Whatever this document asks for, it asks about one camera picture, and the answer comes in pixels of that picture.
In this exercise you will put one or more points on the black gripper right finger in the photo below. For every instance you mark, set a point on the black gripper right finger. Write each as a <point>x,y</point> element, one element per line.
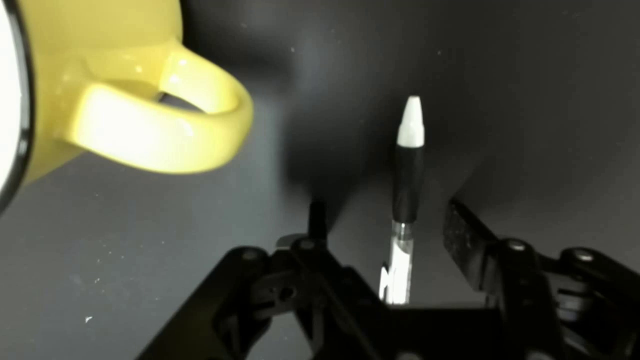
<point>547,301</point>

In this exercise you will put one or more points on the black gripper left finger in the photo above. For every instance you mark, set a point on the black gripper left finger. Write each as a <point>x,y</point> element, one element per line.
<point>287,301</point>

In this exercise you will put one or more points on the yellow mug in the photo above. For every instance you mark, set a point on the yellow mug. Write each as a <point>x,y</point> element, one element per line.
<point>101,73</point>

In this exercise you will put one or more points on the black pen with white cap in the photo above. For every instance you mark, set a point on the black pen with white cap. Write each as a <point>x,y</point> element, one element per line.
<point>408,180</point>

